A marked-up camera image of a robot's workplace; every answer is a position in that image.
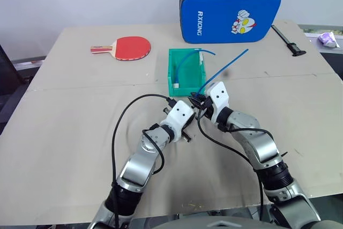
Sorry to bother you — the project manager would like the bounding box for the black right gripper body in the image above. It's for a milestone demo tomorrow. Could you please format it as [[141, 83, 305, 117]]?
[[198, 95, 214, 119]]

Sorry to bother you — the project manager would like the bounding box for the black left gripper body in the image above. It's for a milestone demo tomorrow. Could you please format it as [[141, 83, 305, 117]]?
[[181, 110, 199, 144]]

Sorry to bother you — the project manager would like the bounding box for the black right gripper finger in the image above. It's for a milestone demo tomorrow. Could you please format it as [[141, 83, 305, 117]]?
[[187, 97, 201, 113], [189, 92, 206, 105]]

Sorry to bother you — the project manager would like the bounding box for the straight blue cable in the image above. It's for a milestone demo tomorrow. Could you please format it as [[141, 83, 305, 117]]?
[[196, 48, 250, 98]]

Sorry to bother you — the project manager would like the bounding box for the green plastic bin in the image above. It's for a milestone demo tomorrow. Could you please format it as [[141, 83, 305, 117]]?
[[167, 48, 208, 97]]

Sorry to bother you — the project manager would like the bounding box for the red table tennis paddle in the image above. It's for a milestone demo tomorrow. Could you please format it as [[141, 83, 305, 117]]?
[[90, 35, 152, 62]]

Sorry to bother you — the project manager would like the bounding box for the blue kick pad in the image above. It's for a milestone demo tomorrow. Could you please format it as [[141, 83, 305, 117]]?
[[178, 0, 282, 45]]

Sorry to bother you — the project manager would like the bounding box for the black caliper tool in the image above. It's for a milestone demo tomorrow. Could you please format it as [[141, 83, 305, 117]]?
[[271, 24, 307, 58]]

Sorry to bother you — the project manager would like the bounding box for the crumpled purple white wrapper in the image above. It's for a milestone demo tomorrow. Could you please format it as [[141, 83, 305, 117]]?
[[317, 31, 338, 49]]

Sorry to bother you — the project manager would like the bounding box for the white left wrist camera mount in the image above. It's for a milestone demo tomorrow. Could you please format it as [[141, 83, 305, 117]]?
[[160, 100, 197, 144]]

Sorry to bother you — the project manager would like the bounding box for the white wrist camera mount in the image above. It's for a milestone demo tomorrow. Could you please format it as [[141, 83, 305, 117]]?
[[160, 100, 197, 144], [205, 81, 231, 123]]

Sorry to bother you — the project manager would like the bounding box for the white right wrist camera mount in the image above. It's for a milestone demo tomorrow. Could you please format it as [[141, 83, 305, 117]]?
[[205, 81, 231, 123]]

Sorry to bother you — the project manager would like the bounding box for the curved blue cable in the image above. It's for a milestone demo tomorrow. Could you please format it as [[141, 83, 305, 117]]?
[[174, 48, 217, 85]]

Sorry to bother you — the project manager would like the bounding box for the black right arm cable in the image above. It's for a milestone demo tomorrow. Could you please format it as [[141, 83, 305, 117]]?
[[197, 107, 274, 221]]

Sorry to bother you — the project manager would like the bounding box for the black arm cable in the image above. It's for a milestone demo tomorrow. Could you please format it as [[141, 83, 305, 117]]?
[[110, 94, 177, 229], [197, 107, 274, 221]]

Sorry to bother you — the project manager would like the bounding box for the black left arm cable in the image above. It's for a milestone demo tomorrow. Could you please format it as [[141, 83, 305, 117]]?
[[110, 94, 177, 229]]

